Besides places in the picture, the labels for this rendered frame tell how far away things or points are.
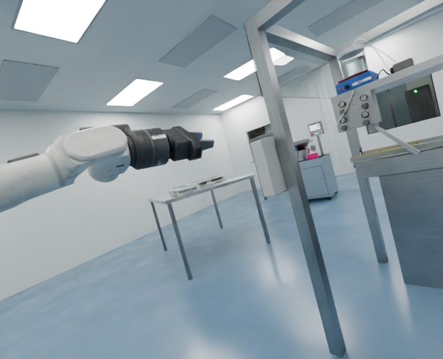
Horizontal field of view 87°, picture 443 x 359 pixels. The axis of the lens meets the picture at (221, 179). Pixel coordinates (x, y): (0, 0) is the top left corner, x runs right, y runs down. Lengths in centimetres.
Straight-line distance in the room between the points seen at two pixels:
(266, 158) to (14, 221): 447
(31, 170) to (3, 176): 3
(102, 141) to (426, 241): 177
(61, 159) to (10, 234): 455
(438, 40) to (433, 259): 568
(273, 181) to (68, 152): 83
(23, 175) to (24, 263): 460
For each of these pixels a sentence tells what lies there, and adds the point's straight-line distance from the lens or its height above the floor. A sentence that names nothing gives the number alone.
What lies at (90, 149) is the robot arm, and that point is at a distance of 47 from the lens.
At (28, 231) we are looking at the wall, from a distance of 505.
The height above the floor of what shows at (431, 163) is 75.
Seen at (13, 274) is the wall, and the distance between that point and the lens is 505.
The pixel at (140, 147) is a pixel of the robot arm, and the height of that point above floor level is 111.
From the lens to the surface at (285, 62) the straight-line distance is 150.
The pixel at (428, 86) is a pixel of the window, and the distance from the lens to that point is 704.
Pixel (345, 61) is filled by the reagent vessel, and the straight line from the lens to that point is 181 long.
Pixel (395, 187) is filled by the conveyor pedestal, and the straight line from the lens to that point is 178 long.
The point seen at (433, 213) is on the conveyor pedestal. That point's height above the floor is 46.
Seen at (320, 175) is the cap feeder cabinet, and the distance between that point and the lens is 440.
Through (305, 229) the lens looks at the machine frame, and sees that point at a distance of 120.
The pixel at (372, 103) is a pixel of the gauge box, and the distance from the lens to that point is 167.
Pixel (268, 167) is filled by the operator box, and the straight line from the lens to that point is 107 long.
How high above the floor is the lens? 103
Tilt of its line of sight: 3 degrees down
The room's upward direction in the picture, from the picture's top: 15 degrees counter-clockwise
